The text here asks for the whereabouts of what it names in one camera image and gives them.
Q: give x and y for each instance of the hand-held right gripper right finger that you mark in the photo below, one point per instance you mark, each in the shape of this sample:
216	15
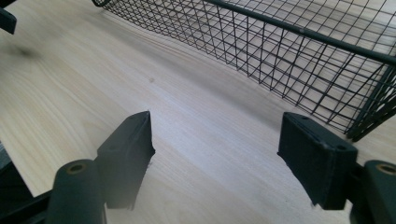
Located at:
314	158

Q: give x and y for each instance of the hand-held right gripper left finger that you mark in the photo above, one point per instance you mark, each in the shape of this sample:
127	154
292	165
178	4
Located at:
124	158

